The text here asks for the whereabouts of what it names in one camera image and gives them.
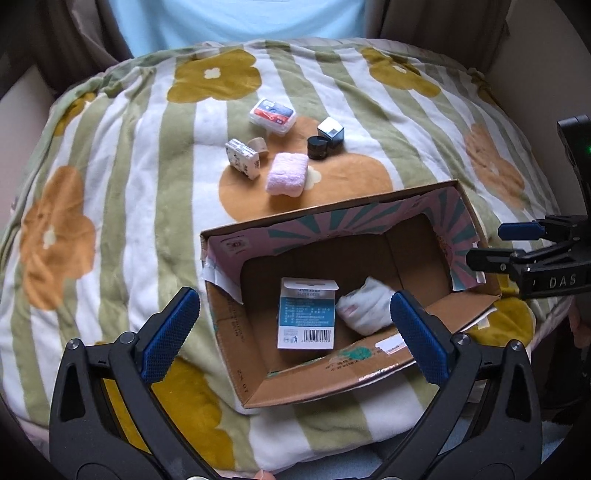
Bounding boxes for right brown curtain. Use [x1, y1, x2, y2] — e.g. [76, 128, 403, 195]
[363, 0, 512, 73]

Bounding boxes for tissue pack with ink print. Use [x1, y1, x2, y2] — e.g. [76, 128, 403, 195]
[225, 139, 260, 180]

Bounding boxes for beige padded headboard panel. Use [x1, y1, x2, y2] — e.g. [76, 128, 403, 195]
[0, 66, 54, 229]

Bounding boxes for brown curtain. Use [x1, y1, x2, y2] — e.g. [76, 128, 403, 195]
[363, 0, 512, 73]
[1, 0, 132, 94]

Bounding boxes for red blue floss box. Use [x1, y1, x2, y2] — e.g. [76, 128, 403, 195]
[249, 98, 297, 137]

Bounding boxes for person's left hand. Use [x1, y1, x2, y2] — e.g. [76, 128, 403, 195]
[254, 470, 276, 480]

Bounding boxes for left brown curtain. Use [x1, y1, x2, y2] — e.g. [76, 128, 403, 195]
[1, 0, 132, 94]

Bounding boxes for beige tape roll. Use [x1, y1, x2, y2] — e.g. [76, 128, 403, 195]
[246, 137, 269, 160]

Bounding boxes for small dark blue box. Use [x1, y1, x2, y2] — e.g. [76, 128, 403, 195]
[317, 117, 345, 149]

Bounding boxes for white blue carton box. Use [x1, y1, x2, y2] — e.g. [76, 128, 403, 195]
[276, 277, 339, 350]

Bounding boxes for pink towel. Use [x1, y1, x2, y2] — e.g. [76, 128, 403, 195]
[266, 152, 308, 198]

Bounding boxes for black round jar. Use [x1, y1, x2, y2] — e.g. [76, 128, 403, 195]
[307, 135, 329, 160]

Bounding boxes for white patterned socks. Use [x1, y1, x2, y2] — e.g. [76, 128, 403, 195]
[335, 277, 396, 337]

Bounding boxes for open cardboard box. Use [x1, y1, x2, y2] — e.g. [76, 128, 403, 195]
[201, 181, 500, 408]

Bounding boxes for light blue hanging sheet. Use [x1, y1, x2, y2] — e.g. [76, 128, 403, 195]
[108, 0, 365, 56]

